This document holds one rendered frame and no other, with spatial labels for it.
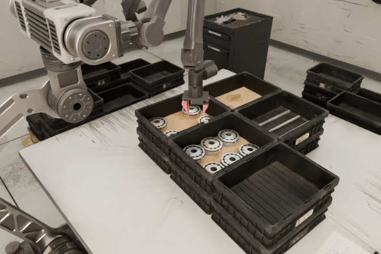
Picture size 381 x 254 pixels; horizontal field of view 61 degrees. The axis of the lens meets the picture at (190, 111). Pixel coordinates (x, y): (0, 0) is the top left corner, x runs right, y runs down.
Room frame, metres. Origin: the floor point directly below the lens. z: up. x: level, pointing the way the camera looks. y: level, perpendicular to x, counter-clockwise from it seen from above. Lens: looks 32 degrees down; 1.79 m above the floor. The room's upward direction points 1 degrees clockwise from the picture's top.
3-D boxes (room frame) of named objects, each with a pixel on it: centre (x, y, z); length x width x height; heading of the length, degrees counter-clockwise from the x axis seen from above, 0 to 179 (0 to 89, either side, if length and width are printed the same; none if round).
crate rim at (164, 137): (1.39, 0.04, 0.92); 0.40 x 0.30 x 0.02; 128
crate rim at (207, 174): (1.15, -0.15, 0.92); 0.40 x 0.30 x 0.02; 128
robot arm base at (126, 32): (1.01, 0.22, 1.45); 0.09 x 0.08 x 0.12; 43
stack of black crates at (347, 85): (2.60, -1.26, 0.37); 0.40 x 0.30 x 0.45; 43
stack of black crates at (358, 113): (2.04, -1.24, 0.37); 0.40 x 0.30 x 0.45; 43
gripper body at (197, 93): (1.15, -0.02, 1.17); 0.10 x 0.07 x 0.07; 84
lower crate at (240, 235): (0.92, -0.33, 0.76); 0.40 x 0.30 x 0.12; 128
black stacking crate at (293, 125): (1.40, -0.46, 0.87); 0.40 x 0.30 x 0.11; 128
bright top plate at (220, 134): (1.28, -0.19, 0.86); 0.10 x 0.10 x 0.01
